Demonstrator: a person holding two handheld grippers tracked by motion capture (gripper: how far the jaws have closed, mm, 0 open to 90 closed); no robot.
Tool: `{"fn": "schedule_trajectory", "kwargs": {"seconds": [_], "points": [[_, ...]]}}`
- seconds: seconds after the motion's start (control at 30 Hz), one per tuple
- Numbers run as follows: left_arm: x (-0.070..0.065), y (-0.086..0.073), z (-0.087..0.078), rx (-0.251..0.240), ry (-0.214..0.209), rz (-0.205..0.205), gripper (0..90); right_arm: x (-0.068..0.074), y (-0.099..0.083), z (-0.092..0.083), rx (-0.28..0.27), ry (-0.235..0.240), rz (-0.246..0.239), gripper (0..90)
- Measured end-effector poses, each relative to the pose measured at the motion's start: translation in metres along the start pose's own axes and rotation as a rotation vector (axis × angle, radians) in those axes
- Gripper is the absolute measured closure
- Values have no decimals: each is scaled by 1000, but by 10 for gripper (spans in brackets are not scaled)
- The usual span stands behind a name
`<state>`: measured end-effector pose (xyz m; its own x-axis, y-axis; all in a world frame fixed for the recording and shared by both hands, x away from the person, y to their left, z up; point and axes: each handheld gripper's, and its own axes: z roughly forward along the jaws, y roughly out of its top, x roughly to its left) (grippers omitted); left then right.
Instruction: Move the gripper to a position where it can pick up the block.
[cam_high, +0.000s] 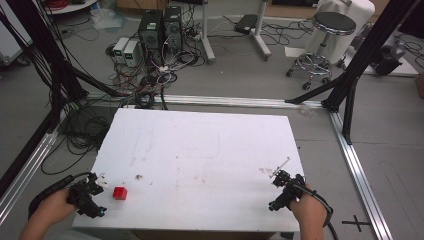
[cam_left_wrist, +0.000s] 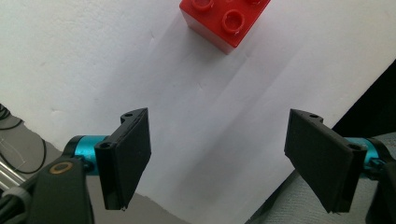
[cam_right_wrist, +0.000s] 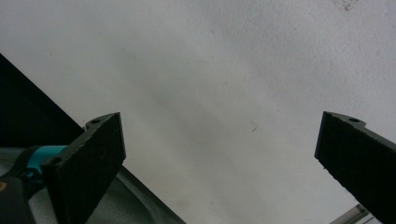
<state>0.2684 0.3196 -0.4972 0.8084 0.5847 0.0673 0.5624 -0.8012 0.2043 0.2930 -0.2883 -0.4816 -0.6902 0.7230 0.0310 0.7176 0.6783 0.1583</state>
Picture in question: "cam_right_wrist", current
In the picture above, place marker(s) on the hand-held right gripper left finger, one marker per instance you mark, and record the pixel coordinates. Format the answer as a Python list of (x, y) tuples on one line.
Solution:
[(84, 161)]

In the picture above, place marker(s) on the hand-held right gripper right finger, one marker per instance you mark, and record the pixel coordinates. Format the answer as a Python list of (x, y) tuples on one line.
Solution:
[(358, 158)]

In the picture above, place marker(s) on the grey metal bar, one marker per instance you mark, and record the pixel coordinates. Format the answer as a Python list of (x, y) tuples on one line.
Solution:
[(351, 215)]

